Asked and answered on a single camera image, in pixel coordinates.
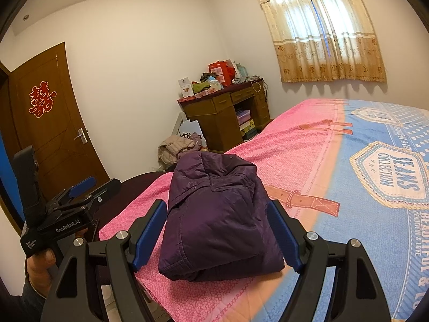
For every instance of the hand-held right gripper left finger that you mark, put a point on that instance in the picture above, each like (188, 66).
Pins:
(150, 231)

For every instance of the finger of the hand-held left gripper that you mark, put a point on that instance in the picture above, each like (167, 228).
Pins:
(104, 191)
(82, 186)

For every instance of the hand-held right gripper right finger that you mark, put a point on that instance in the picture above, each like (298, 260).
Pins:
(281, 234)

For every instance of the purple padded jacket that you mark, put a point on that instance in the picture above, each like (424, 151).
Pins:
(218, 214)

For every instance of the person's left forearm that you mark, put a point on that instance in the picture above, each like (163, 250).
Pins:
(33, 305)

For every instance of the person's left hand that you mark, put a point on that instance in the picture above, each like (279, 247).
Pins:
(38, 268)

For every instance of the brown wooden door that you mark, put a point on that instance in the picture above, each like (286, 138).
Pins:
(67, 124)

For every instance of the beige padded jacket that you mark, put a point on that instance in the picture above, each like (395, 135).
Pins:
(176, 151)

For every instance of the bed with printed sheet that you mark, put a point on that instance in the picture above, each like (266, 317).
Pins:
(335, 161)

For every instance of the red paper door decoration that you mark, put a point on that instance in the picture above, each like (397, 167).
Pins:
(42, 99)

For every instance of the purple garment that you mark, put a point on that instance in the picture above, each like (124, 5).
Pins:
(195, 141)

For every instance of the white paper bag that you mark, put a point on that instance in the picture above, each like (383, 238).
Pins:
(192, 130)

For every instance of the yellow box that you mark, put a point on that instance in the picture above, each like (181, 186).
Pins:
(248, 128)

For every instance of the pink box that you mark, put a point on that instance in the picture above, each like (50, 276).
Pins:
(243, 117)

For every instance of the brown wooden desk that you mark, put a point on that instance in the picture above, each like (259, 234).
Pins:
(207, 120)

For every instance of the white picture box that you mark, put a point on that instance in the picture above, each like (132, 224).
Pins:
(185, 87)

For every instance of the green cloth bundle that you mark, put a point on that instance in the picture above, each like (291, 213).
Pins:
(200, 88)

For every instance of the white gift bag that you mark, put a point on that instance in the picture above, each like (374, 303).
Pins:
(241, 71)

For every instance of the red gift box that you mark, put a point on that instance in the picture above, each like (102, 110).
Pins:
(223, 70)

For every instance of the beige floral curtain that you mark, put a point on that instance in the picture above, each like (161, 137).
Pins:
(318, 57)

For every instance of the grey metal frame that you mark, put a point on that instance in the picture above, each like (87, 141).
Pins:
(177, 124)

